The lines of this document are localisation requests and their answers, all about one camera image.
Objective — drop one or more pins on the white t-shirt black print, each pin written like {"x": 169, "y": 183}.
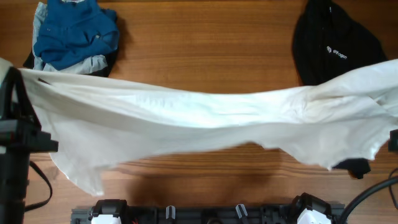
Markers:
{"x": 102, "y": 122}

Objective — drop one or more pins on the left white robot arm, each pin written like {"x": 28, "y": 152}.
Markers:
{"x": 21, "y": 136}

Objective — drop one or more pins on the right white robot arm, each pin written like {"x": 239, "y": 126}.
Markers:
{"x": 307, "y": 209}

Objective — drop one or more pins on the black garment under pile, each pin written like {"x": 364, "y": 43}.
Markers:
{"x": 102, "y": 70}

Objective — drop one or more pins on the black polo shirt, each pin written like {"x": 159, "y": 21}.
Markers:
{"x": 328, "y": 43}

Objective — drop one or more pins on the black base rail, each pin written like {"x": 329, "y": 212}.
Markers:
{"x": 118, "y": 211}

